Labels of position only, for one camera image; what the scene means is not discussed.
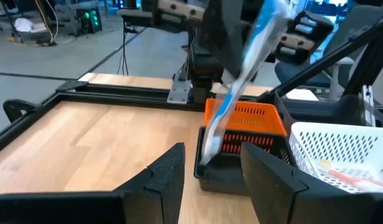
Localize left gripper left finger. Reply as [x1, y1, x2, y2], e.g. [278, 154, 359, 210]
[114, 142, 187, 224]

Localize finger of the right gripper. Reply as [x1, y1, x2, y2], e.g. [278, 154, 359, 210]
[261, 40, 281, 65]
[206, 0, 264, 78]

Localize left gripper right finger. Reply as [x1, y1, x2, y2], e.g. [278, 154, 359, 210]
[240, 141, 335, 224]

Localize blue toothbrush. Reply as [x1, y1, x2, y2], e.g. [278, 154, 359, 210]
[199, 0, 293, 166]

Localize black perforated plastic basket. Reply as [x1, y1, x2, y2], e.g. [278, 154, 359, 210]
[193, 126, 300, 196]

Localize white sheet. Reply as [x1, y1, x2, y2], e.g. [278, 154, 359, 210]
[284, 88, 320, 102]

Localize black diagonal strut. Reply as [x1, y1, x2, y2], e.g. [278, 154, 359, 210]
[270, 6, 383, 99]

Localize orange perforated plastic basket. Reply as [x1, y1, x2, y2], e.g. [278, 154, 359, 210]
[203, 98, 288, 154]

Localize white perforated plastic basket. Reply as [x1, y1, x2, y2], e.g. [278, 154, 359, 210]
[287, 121, 383, 194]

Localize orange wrapped toothbrush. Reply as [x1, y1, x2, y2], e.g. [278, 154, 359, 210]
[318, 158, 383, 192]

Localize dark grey plastic bin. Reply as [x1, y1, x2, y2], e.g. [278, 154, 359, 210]
[274, 91, 383, 129]

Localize black device green lights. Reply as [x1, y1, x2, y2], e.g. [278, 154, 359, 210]
[76, 6, 103, 34]

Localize grey box white cloth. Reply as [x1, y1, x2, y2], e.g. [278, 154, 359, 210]
[12, 17, 52, 44]

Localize grey metal bracket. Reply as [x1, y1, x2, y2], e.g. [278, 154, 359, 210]
[166, 79, 192, 105]

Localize black table frame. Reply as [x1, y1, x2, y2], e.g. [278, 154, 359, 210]
[0, 79, 383, 156]

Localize black thin floor cables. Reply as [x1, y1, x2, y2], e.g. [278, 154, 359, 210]
[116, 21, 131, 76]

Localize black curved frame foot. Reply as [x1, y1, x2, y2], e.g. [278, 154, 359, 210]
[2, 98, 37, 123]

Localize yellow hanging cable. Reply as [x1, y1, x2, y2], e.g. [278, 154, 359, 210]
[32, 0, 60, 47]

